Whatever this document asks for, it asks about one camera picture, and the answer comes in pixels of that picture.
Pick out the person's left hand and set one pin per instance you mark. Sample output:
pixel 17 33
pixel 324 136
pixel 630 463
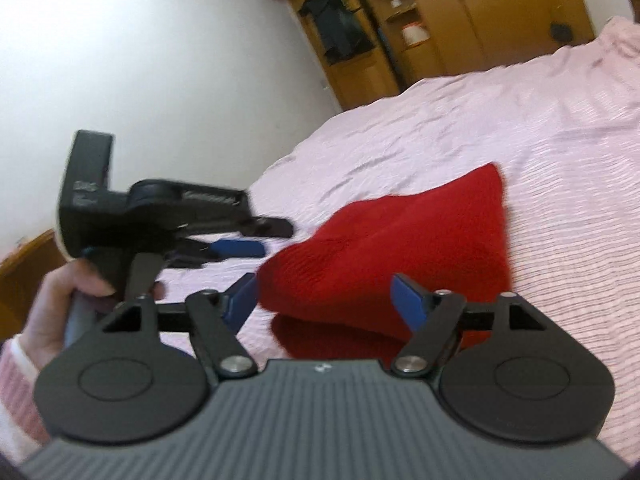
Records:
pixel 43 336

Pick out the wooden wardrobe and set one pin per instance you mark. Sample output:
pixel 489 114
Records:
pixel 465 36

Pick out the pink striped sleeve forearm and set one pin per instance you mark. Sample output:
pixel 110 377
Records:
pixel 22 429

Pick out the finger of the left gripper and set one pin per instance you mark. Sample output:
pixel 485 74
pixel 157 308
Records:
pixel 262 227
pixel 195 254

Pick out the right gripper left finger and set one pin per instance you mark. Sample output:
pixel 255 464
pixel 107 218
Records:
pixel 146 369

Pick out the red knitted sweater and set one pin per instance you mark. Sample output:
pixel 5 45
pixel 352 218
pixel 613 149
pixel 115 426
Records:
pixel 330 295

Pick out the dark wooden headboard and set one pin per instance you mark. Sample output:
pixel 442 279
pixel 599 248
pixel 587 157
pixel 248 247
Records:
pixel 21 274

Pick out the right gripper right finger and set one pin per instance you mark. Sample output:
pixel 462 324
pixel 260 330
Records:
pixel 502 368

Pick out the pink checked bed sheet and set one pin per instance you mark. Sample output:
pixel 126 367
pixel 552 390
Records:
pixel 563 131

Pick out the black wardrobe door handle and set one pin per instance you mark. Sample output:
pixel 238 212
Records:
pixel 561 33

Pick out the white container on shelf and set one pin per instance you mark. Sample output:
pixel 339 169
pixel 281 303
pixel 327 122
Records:
pixel 414 34

